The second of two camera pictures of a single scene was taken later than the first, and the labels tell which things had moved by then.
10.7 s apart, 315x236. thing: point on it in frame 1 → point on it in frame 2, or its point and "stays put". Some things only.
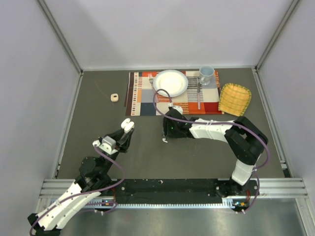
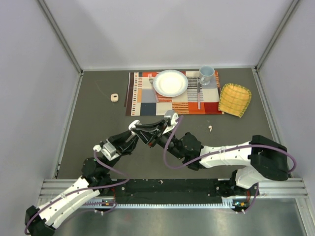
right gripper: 167,132 → 159,130
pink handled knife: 199,87 stays put
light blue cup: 205,72 stays put
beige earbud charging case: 114,97 stays put
